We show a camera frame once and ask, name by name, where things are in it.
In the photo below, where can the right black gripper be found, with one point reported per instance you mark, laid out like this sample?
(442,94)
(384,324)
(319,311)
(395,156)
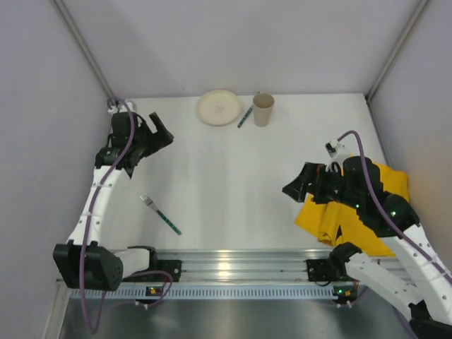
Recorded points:
(314,181)

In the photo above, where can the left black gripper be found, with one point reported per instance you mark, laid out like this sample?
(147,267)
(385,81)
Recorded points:
(149,135)

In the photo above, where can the yellow Pikachu placemat cloth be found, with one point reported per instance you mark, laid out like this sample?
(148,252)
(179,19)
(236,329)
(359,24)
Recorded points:
(334,224)

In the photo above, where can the cream round plate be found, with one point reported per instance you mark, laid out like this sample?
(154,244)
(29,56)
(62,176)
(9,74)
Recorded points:
(218,107)

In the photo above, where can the fork with green handle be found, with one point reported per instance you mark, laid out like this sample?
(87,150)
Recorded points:
(151,204)

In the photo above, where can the beige cup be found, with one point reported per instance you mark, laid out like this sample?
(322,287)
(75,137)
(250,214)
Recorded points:
(263,104)

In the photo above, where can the knife with green handle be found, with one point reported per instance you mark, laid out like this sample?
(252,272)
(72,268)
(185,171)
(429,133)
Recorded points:
(245,117)

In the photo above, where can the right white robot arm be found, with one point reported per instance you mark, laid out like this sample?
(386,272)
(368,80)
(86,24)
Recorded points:
(425,302)

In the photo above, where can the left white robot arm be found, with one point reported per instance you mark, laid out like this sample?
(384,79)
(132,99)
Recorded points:
(95,226)

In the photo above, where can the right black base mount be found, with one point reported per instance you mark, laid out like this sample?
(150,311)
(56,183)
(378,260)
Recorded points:
(321,272)

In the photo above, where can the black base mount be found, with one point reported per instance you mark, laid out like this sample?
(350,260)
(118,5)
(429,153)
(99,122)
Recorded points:
(169,270)
(321,272)

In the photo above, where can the aluminium mounting rail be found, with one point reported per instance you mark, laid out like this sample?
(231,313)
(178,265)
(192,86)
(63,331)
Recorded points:
(240,265)

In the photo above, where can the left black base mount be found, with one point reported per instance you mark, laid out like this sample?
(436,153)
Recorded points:
(169,270)

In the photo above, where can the slotted cable duct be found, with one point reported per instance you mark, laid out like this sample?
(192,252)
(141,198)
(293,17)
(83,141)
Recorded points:
(178,291)

